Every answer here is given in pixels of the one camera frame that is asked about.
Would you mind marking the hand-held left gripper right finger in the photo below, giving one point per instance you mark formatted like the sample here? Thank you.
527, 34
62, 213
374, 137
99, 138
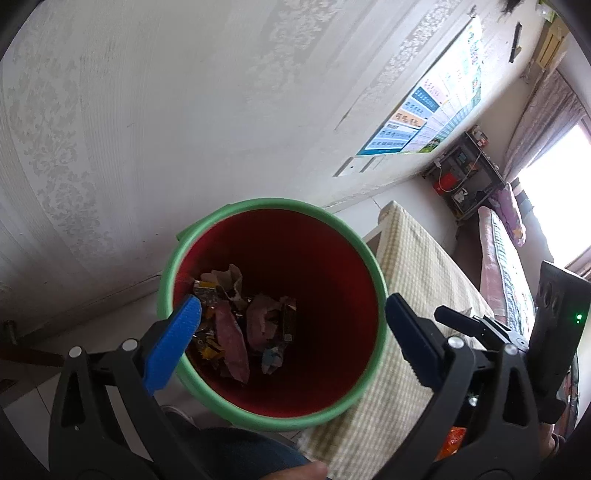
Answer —
415, 344

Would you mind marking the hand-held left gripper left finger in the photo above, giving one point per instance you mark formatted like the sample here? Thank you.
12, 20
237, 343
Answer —
175, 341

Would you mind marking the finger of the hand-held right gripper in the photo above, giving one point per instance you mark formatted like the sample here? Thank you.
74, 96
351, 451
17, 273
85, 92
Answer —
485, 330

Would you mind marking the pile of wrappers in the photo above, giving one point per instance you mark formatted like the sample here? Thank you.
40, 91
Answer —
258, 323

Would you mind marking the red bucket with green rim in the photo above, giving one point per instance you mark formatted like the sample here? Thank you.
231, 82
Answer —
300, 258

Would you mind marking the person's right forearm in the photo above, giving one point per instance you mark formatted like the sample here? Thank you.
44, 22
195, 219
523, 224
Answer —
551, 441

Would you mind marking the bed with patterned blanket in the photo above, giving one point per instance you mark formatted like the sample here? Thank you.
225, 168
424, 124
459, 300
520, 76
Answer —
508, 277

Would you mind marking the beige checkered tablecloth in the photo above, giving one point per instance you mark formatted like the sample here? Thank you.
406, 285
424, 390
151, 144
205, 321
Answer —
415, 258

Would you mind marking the orange snack packet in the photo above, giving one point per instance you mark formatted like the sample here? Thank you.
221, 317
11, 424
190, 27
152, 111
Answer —
450, 443

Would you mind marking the pink pillow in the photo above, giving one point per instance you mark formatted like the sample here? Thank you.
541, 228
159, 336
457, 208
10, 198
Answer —
508, 212

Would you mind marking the person's leg in dark pants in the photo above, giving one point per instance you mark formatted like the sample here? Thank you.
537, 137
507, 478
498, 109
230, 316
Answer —
240, 452

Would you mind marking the window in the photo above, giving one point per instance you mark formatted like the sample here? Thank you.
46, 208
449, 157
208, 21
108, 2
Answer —
558, 198

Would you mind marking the dark wooden furniture leg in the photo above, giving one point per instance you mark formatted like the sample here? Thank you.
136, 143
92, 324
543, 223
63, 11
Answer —
27, 353

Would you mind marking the small red bucket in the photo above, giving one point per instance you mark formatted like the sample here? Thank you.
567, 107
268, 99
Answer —
446, 182

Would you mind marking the dark storage shelf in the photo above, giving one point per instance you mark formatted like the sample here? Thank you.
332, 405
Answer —
471, 175

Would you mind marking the patterned curtain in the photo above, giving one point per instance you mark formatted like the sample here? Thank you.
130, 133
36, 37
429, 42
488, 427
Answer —
540, 124

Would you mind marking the white wall box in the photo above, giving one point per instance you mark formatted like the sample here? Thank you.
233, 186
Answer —
345, 167

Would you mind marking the green bordered wall poster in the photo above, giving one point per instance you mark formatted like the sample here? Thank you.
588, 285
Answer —
431, 145

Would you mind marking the blue chart wall poster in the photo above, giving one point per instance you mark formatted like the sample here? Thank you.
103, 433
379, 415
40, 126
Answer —
397, 134

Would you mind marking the white chart wall poster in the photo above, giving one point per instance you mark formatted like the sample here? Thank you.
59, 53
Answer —
450, 117

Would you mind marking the beige wall box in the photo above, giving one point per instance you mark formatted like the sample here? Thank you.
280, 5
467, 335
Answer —
551, 46

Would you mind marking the black wall item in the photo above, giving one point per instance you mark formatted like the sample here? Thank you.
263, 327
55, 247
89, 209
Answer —
515, 44

